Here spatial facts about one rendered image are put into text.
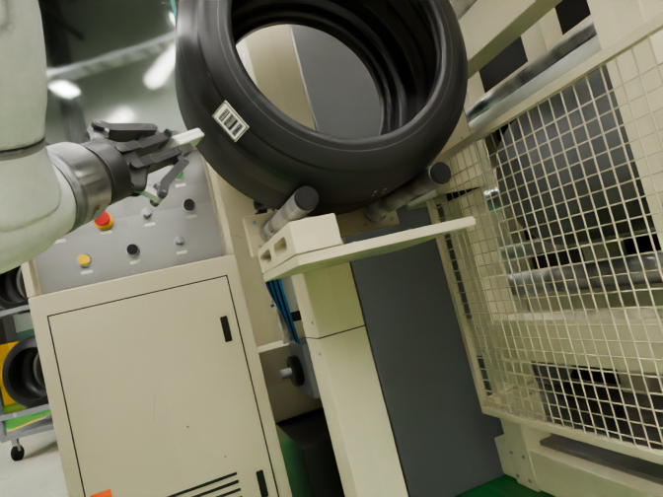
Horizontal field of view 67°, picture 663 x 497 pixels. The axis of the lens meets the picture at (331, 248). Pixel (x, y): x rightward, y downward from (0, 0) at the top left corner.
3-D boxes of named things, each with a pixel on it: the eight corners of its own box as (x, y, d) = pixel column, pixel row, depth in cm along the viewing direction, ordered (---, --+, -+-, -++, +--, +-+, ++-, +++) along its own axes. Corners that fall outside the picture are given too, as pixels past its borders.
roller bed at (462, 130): (405, 210, 151) (381, 116, 153) (448, 201, 155) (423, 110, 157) (438, 194, 132) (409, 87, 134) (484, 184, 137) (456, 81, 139)
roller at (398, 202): (383, 203, 132) (382, 220, 131) (367, 201, 131) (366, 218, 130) (452, 163, 99) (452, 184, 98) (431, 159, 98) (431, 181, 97)
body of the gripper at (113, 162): (40, 173, 58) (98, 154, 66) (94, 227, 59) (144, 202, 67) (68, 129, 54) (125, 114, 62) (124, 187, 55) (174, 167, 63)
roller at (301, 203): (271, 245, 122) (258, 231, 121) (284, 232, 123) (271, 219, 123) (307, 215, 89) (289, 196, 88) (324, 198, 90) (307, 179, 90)
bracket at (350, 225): (251, 257, 122) (242, 219, 123) (396, 226, 135) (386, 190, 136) (253, 255, 119) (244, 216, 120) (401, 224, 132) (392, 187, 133)
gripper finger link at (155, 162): (127, 159, 60) (135, 168, 61) (182, 141, 70) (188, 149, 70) (112, 179, 62) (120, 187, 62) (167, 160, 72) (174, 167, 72)
